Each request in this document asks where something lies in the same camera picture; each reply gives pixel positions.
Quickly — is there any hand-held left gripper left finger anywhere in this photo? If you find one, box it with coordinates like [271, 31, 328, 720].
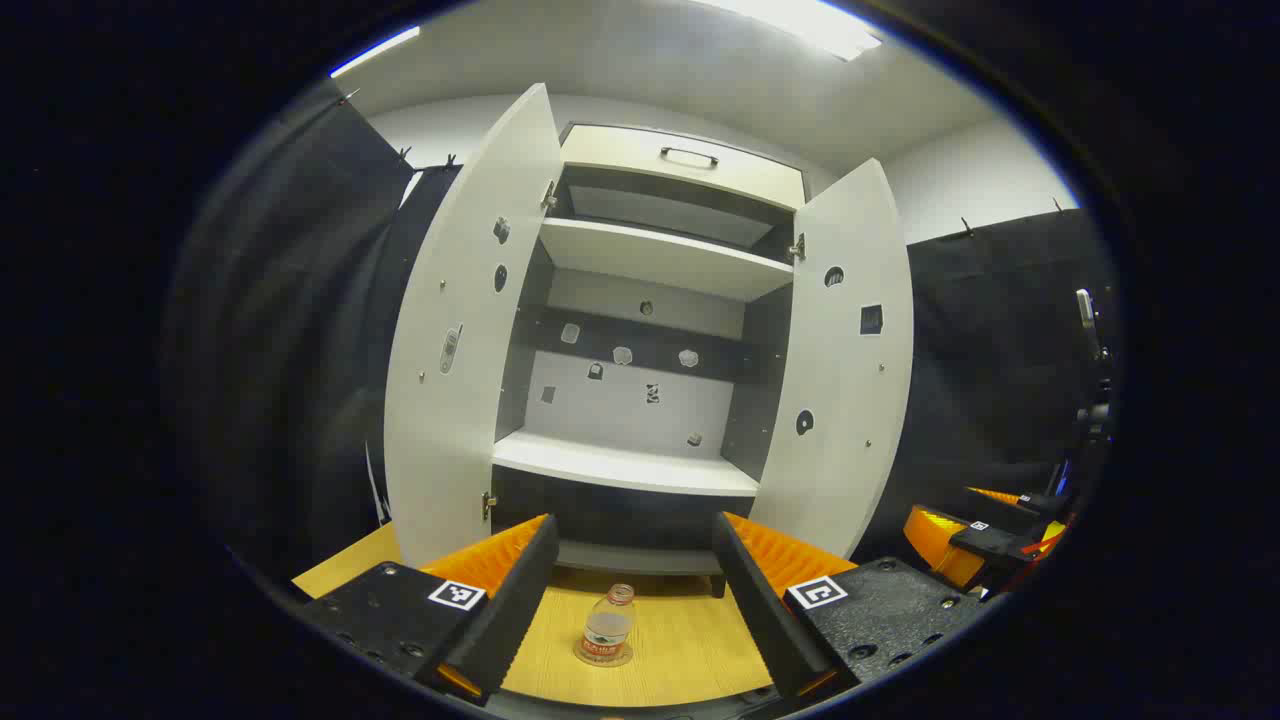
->
[300, 514, 561, 706]

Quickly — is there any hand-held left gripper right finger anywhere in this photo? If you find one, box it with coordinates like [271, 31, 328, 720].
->
[712, 510, 986, 701]

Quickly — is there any clear plastic water bottle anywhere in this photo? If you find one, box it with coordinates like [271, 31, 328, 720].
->
[575, 584, 637, 668]

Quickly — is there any black backdrop cloth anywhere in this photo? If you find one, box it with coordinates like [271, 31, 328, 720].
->
[165, 85, 1121, 591]

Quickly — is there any white cabinet drawer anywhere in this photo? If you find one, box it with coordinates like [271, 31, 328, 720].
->
[560, 124, 807, 211]

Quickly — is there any wide ceiling light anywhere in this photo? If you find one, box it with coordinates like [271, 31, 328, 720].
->
[690, 0, 883, 61]

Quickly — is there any narrow ceiling light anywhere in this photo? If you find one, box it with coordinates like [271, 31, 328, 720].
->
[330, 25, 421, 79]

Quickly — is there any camera on tripod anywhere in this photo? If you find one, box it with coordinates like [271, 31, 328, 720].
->
[1074, 288, 1113, 401]

